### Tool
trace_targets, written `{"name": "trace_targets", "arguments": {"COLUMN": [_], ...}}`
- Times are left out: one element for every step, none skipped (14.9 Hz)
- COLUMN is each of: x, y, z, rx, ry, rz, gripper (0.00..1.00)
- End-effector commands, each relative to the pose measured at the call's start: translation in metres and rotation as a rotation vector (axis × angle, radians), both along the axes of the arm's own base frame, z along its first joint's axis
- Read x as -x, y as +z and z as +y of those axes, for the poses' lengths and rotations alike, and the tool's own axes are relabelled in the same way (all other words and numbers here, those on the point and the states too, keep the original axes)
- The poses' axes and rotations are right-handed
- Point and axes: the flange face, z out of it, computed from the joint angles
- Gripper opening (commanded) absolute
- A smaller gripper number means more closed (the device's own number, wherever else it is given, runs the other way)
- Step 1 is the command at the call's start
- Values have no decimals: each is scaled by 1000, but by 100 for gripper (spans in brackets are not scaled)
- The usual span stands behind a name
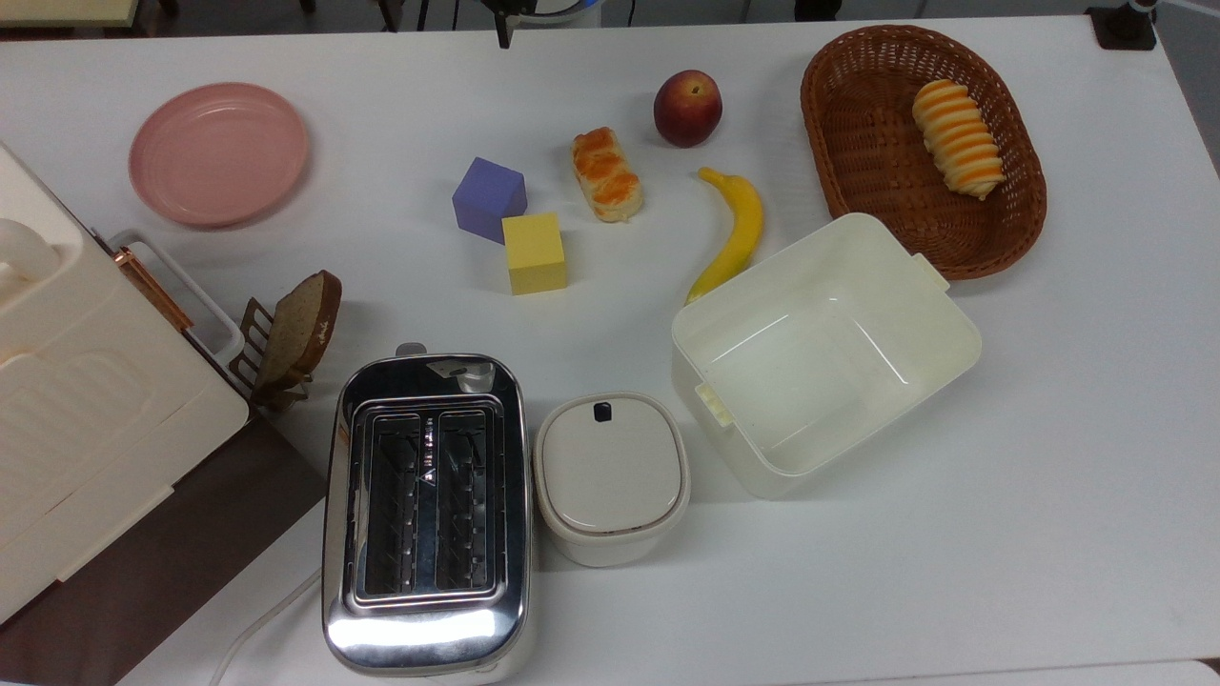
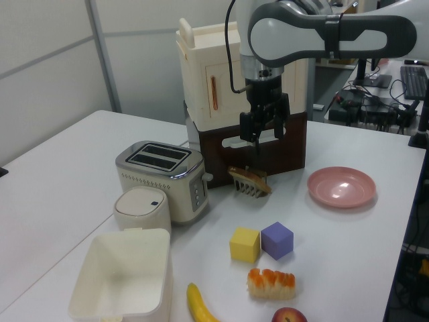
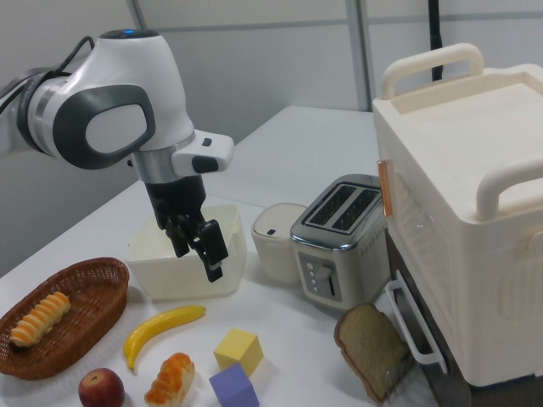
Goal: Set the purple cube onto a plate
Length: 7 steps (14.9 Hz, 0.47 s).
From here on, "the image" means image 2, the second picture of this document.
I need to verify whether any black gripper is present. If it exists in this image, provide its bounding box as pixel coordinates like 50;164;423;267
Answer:
239;77;290;156

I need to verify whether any purple foam cube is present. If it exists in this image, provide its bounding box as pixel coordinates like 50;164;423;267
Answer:
260;221;295;262

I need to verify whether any pink plastic plate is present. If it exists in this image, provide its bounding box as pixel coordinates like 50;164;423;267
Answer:
307;166;377;209

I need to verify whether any yellow foam cube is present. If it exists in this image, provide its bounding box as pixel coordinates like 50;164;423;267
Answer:
229;227;261;264

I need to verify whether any dark brown wooden box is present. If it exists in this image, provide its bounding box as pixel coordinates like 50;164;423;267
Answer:
197;112;308;189

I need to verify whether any brown bread slice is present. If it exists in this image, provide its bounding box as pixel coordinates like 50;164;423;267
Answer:
227;166;273;195

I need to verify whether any brown toast rack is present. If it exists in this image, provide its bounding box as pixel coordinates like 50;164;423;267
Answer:
233;166;269;199

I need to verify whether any cream toy cabinet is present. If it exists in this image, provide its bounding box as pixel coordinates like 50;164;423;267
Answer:
175;18;308;131

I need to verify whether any black monitor stand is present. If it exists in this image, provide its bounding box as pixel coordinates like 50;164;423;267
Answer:
352;58;393;89

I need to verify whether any cream and chrome toaster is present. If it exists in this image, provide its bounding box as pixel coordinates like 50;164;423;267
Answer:
115;140;215;226

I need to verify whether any small cream lidded container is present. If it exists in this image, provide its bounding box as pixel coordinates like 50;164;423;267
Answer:
113;186;172;235

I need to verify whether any orange glazed pastry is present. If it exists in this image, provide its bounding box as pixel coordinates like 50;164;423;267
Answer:
247;268;297;301

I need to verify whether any black keyboard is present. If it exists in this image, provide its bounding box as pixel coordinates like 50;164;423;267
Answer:
400;66;429;101

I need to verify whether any yellow banana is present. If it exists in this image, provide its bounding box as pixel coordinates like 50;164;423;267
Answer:
186;282;222;322

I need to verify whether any red peach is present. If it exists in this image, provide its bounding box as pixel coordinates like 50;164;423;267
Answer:
271;307;308;322

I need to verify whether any open cream plastic box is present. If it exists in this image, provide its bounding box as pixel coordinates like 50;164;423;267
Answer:
68;227;174;322

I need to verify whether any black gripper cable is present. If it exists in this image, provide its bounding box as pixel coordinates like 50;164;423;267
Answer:
225;0;251;95

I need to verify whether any black electronics box with cables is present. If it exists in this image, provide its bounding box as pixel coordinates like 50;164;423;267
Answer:
328;87;420;133

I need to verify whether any black clamp post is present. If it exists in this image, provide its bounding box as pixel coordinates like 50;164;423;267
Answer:
408;97;429;150

